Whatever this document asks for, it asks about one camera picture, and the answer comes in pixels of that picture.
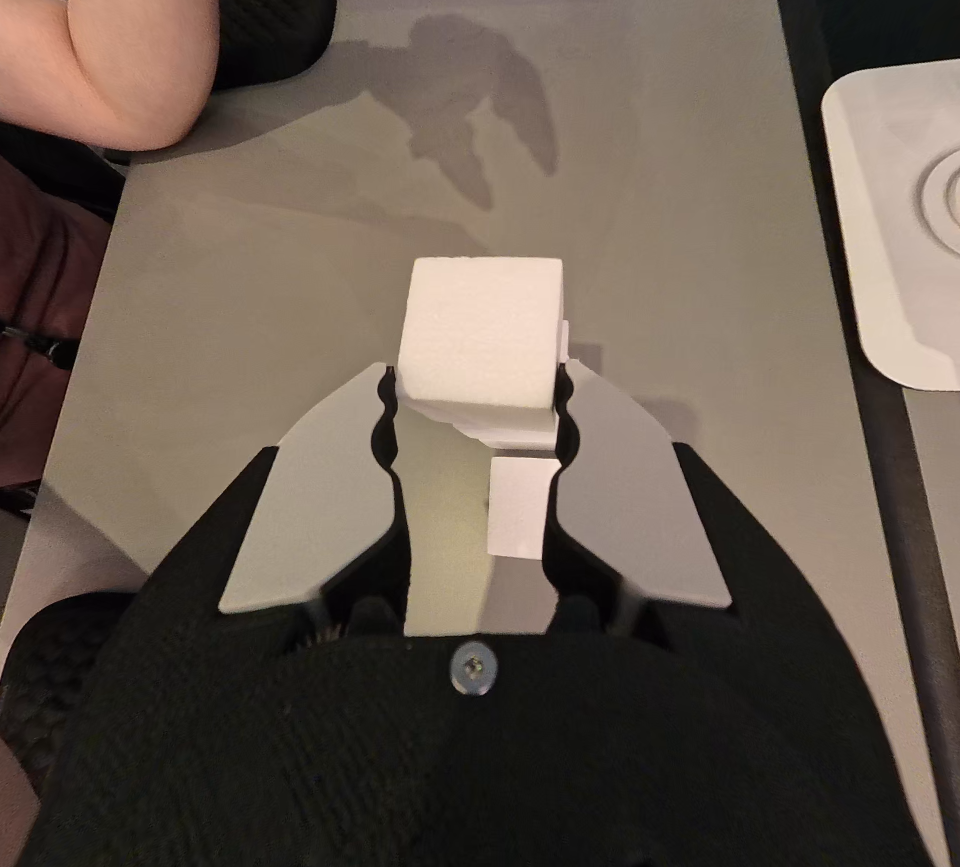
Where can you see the person's left forearm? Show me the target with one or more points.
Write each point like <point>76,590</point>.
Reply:
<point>112,34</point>

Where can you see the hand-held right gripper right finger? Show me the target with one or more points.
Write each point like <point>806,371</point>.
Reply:
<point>637,507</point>

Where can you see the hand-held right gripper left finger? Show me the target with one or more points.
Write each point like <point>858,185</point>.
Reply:
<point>315,507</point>

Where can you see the wooden board document stand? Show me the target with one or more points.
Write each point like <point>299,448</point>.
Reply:
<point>885,244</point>

